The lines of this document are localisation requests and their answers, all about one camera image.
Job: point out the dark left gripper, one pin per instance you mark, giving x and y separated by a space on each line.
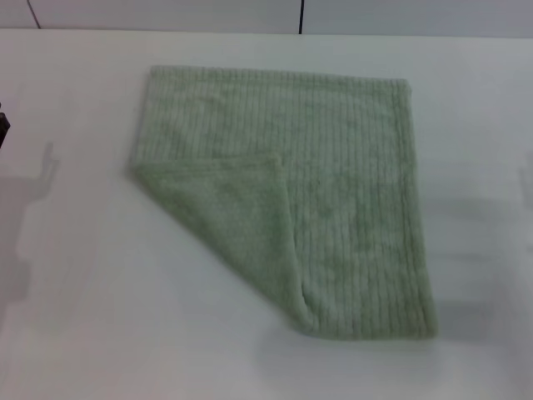
3 125

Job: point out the pale green ribbed towel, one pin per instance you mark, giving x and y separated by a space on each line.
333 187

